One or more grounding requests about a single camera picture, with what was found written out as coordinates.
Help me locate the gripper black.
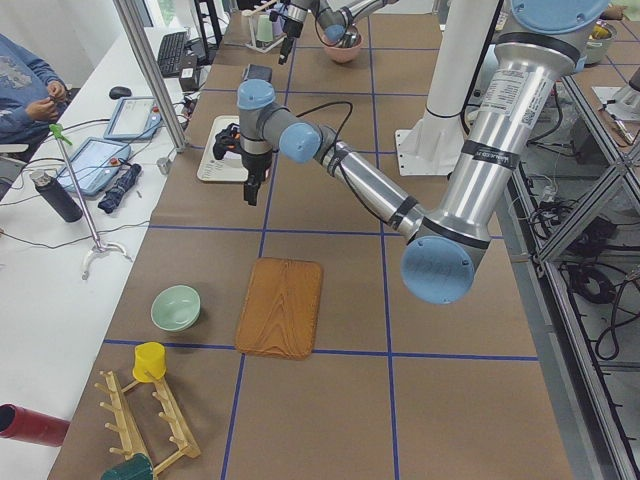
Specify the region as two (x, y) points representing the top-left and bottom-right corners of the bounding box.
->
(278, 18), (303, 65)
(241, 150), (273, 206)

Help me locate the white round plate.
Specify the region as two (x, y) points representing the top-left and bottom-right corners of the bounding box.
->
(223, 151), (241, 161)

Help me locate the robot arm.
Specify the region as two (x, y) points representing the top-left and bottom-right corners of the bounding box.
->
(269, 0), (395, 65)
(237, 1), (606, 304)

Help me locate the cream bear print tray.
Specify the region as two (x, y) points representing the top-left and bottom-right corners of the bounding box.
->
(197, 115), (248, 183)

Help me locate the green cup on rack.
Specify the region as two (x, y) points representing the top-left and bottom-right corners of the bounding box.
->
(256, 14), (274, 45)

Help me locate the folded grey cloth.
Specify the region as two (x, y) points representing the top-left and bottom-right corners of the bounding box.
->
(242, 64), (273, 83)

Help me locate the wooden stick on rack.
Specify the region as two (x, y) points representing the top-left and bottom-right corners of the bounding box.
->
(241, 0), (278, 17)

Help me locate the pink bowl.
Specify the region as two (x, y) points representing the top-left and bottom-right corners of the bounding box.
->
(323, 37), (362, 64)

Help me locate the metal scoop in bowl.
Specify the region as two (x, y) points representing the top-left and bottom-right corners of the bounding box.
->
(338, 25), (361, 49)

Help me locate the black keyboard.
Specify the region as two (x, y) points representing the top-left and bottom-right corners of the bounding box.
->
(156, 31), (188, 78)

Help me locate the folded dark blue umbrella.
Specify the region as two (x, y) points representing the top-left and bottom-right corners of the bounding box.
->
(98, 164), (142, 214)

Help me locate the wooden cutting board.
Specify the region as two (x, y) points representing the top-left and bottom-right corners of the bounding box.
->
(235, 257), (323, 360)

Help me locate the far teach pendant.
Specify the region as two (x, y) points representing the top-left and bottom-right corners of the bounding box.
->
(103, 97), (162, 141)

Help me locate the teach pendant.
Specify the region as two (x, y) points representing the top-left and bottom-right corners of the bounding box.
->
(103, 97), (162, 141)
(58, 137), (131, 197)

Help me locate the green bowl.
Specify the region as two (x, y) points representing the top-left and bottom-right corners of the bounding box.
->
(151, 285), (201, 332)

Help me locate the near teach pendant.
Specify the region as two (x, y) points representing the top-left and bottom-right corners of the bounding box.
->
(58, 137), (131, 197)

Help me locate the black computer mouse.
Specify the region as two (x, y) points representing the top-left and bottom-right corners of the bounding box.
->
(109, 86), (132, 100)

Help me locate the yellow cup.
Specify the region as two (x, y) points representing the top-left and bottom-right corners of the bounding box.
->
(132, 342), (167, 383)

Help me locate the black thermos bottle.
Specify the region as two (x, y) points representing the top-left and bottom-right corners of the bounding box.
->
(30, 170), (83, 223)

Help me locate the metal stand with green clip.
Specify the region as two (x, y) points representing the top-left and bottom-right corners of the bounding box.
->
(49, 123), (134, 281)

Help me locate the seated person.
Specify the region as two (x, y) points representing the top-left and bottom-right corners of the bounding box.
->
(1, 35), (68, 145)

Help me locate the wooden mug rack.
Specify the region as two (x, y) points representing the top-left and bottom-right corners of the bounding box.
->
(95, 371), (202, 479)

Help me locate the dark green cup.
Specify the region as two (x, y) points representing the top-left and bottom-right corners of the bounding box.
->
(100, 453), (154, 480)

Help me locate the red bottle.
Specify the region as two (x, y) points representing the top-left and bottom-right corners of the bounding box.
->
(1, 404), (70, 447)

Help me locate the white wire cup rack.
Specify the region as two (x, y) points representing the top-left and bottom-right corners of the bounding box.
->
(244, 31), (286, 53)

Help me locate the aluminium frame post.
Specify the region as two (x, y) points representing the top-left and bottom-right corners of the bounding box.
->
(113, 0), (187, 153)

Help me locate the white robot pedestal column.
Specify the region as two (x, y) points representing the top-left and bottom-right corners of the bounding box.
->
(396, 0), (500, 176)

